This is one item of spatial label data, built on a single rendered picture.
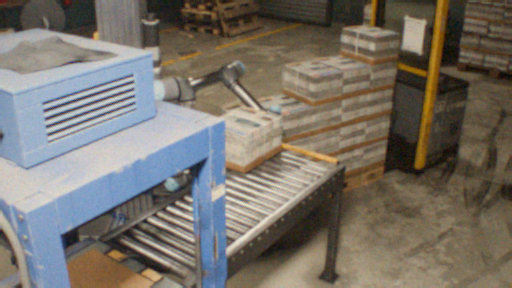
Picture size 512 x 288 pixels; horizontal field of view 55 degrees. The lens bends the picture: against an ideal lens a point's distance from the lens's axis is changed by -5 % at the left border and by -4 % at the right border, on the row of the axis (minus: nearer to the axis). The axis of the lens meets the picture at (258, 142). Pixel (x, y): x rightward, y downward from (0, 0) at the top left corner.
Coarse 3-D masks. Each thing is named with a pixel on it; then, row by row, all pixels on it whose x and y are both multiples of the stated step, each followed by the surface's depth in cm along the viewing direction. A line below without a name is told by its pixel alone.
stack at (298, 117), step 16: (272, 96) 395; (288, 96) 396; (368, 96) 407; (224, 112) 368; (288, 112) 365; (304, 112) 371; (320, 112) 381; (336, 112) 392; (352, 112) 402; (288, 128) 368; (304, 128) 377; (320, 128) 387; (352, 128) 408; (304, 144) 382; (320, 144) 392; (336, 144) 404; (352, 144) 415; (352, 160) 421; (352, 176) 431
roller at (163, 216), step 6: (156, 216) 246; (162, 216) 244; (168, 216) 243; (174, 216) 243; (168, 222) 242; (174, 222) 240; (180, 222) 239; (186, 222) 239; (180, 228) 238; (186, 228) 236; (192, 228) 235; (228, 240) 226; (228, 246) 224
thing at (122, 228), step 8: (184, 192) 264; (168, 200) 256; (152, 208) 249; (160, 208) 249; (136, 216) 242; (144, 216) 242; (120, 224) 235; (128, 224) 236; (136, 224) 237; (112, 232) 229; (120, 232) 230; (104, 240) 223; (112, 240) 226; (120, 248) 232
